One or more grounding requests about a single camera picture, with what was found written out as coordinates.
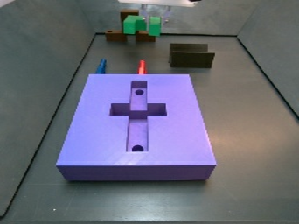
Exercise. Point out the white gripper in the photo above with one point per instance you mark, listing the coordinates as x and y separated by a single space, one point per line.
169 3

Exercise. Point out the green U-shaped block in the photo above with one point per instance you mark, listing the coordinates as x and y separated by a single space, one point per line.
140 24

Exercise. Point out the black fixture stand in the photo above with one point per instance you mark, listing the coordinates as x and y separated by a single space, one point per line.
190 55

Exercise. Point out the purple board with cross slot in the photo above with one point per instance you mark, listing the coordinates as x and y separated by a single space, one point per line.
137 130

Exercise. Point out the brown T-shaped block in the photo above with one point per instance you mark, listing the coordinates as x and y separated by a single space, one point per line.
119 36

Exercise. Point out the red peg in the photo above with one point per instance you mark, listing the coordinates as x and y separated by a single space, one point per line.
142 67

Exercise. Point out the blue peg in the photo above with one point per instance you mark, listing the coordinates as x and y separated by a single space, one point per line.
102 67

